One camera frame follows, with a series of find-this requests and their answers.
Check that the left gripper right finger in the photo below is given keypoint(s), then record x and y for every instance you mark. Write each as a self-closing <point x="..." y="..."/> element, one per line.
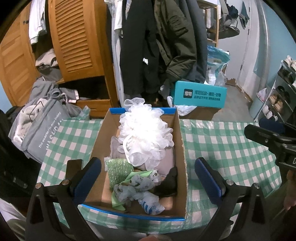
<point x="220" y="194"/>

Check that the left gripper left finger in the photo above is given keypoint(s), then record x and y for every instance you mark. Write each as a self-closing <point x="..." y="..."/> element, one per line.
<point x="72" y="193"/>

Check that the light green pouch bag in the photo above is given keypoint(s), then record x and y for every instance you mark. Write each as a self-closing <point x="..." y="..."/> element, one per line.
<point x="122" y="196"/>

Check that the green glitter sponge cloth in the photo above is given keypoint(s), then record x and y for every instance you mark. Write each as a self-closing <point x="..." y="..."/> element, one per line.
<point x="118" y="169"/>

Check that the black knit hat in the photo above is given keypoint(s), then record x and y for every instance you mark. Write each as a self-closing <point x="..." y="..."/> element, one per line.
<point x="169" y="186"/>

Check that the white patterned plastic bag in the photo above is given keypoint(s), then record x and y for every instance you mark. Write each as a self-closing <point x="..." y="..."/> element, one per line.
<point x="136" y="187"/>

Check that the grey fleece slipper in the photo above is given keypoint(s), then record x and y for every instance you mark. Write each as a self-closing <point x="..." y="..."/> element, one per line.
<point x="163" y="167"/>

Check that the blue striped white sock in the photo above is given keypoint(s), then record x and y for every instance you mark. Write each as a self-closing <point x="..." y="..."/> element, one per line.
<point x="150" y="203"/>

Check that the person right hand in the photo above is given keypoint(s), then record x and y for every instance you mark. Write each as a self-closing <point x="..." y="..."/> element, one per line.
<point x="290" y="198"/>

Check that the metal shoe rack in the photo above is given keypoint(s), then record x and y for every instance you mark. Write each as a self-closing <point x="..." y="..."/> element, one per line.
<point x="279" y="101"/>

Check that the blue cardboard box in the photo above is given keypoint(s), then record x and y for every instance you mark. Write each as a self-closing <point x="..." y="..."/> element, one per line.
<point x="99" y="197"/>

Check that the green checkered tablecloth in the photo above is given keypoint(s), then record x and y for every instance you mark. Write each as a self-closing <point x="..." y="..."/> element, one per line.
<point x="222" y="144"/>

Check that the grey printed tote bag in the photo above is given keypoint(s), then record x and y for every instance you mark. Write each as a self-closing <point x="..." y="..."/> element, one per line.
<point x="38" y="121"/>

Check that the teal shoe box lid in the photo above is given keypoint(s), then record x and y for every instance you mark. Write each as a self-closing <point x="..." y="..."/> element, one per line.
<point x="200" y="95"/>

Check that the blue white plastic sack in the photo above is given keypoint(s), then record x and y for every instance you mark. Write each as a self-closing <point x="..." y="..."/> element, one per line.
<point x="217" y="61"/>

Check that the wooden louvered wardrobe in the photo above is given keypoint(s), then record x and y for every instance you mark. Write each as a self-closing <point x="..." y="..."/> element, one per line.
<point x="78" y="33"/>

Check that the dark hanging coats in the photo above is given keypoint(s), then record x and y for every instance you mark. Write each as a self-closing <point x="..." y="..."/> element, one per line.
<point x="154" y="44"/>

